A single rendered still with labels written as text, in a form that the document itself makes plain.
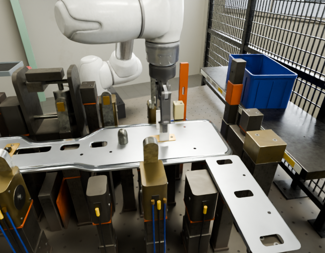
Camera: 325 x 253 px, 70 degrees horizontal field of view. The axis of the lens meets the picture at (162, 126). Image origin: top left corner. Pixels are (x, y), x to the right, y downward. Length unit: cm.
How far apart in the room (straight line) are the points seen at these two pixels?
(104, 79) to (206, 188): 102
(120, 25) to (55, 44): 323
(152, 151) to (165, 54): 24
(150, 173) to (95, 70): 97
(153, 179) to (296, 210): 66
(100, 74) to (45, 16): 233
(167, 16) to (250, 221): 48
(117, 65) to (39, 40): 238
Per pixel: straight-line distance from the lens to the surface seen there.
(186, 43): 436
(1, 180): 65
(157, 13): 57
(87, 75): 144
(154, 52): 61
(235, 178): 64
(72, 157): 73
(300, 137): 82
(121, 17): 53
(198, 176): 65
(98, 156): 71
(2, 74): 103
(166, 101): 63
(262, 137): 71
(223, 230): 78
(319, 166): 72
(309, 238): 100
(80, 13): 52
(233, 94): 92
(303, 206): 109
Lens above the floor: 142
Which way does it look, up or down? 31 degrees down
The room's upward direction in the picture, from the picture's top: straight up
